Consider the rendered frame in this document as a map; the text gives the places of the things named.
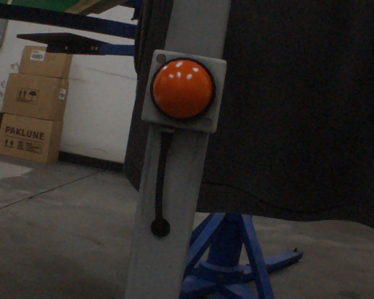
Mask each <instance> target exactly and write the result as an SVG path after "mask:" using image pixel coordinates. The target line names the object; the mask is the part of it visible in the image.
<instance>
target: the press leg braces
mask: <svg viewBox="0 0 374 299"><path fill-rule="evenodd" d="M228 216H229V213H215V214H214V216H213V213H210V214H209V215H208V216H207V217H206V218H205V219H204V220H203V222H202V223H200V225H199V226H197V228H196V229H194V230H193V232H192V233H191V239H190V243H189V249H188V255H187V258H186V265H185V270H184V274H183V280H182V282H183V281H184V279H185V278H186V277H187V276H188V274H189V273H190V271H191V270H192V269H193V268H194V266H195V265H196V263H197V262H198V261H199V260H200V258H201V257H202V255H203V254H204V253H205V251H206V250H207V249H208V247H209V246H210V244H211V243H212V242H213V240H214V239H215V238H216V236H217V235H218V233H219V232H220V231H221V229H222V228H223V227H224V225H225V223H226V222H227V220H228ZM237 223H238V226H239V230H240V233H241V236H242V239H243V243H244V245H245V249H246V253H247V256H248V259H249V263H247V264H246V265H249V266H251V270H252V274H253V278H254V281H255V285H256V289H257V292H258V296H259V299H275V298H274V293H273V290H272V286H271V283H270V278H269V276H268V272H267V268H266V266H268V265H269V263H265V261H264V257H263V255H262V251H261V248H260V245H259V241H258V238H257V235H256V232H255V229H254V226H253V222H252V219H251V216H250V215H244V214H239V217H238V222H237Z"/></svg>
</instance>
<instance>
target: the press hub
mask: <svg viewBox="0 0 374 299"><path fill-rule="evenodd" d="M238 217H239V214H232V213H229V216H228V220H227V222H226V223H225V225H224V227H223V228H222V229H221V231H220V232H219V233H218V235H217V236H216V238H215V239H214V240H213V242H212V243H211V244H210V249H209V252H208V258H207V259H203V260H201V261H200V262H199V265H198V266H196V270H197V275H196V277H195V276H193V275H188V276H187V277H186V278H185V279H184V281H183V282H182V283H184V282H188V281H193V280H195V279H200V278H201V279H203V280H206V281H209V282H213V283H217V288H216V291H215V292H213V293H211V294H207V295H204V296H202V298H207V299H228V298H226V297H225V296H223V295H222V294H220V293H219V289H220V285H221V284H239V285H241V286H242V287H244V288H246V289H247V290H249V291H250V292H252V293H255V290H254V289H253V288H252V287H251V286H249V285H247V284H245V283H243V282H242V283H241V281H242V278H243V277H245V272H244V267H243V266H242V265H240V264H239V259H240V254H241V251H242V246H243V239H242V236H241V233H240V230H239V226H238V223H237V222H238Z"/></svg>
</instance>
